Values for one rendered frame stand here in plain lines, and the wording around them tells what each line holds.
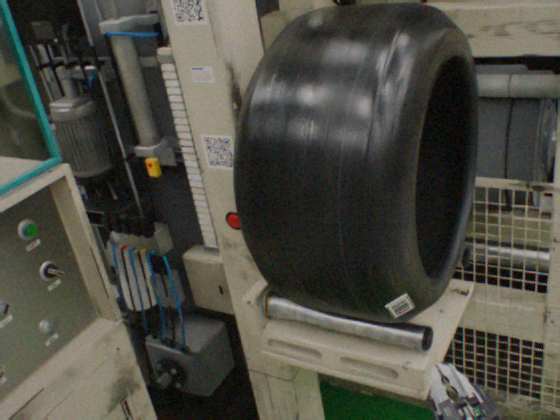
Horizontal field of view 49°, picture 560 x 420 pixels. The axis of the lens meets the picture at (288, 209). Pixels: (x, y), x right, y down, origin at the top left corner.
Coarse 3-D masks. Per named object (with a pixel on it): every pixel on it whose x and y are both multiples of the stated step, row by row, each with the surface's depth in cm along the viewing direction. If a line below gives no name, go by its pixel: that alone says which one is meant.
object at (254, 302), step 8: (264, 280) 129; (256, 288) 126; (264, 288) 127; (272, 288) 129; (248, 296) 124; (256, 296) 124; (264, 296) 127; (248, 304) 123; (256, 304) 124; (264, 304) 127; (248, 312) 124; (256, 312) 125; (264, 312) 127; (248, 320) 126; (256, 320) 125; (264, 320) 128; (248, 328) 127; (256, 328) 126; (264, 328) 127; (256, 336) 127
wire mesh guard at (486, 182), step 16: (512, 192) 141; (512, 208) 143; (544, 208) 140; (512, 224) 145; (528, 240) 145; (496, 256) 152; (512, 288) 154; (544, 304) 152; (480, 320) 163; (528, 320) 156; (496, 352) 166; (496, 368) 168; (544, 368) 161; (448, 384) 179; (496, 384) 171; (496, 400) 173; (512, 400) 171
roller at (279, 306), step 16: (272, 304) 126; (288, 304) 125; (304, 320) 123; (320, 320) 121; (336, 320) 119; (352, 320) 118; (368, 320) 117; (368, 336) 117; (384, 336) 115; (400, 336) 113; (416, 336) 111; (432, 336) 114
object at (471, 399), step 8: (472, 392) 82; (480, 392) 79; (448, 400) 80; (456, 400) 80; (464, 400) 80; (472, 400) 79; (432, 408) 81; (440, 408) 80; (448, 408) 80; (456, 408) 81; (464, 408) 80; (472, 408) 80; (480, 408) 79; (440, 416) 81; (448, 416) 79; (456, 416) 79; (464, 416) 80; (472, 416) 79; (480, 416) 78; (488, 416) 79; (496, 416) 76
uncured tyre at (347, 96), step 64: (320, 64) 94; (384, 64) 90; (448, 64) 125; (256, 128) 96; (320, 128) 90; (384, 128) 88; (448, 128) 135; (256, 192) 96; (320, 192) 91; (384, 192) 88; (448, 192) 136; (256, 256) 103; (320, 256) 95; (384, 256) 92; (448, 256) 121; (384, 320) 106
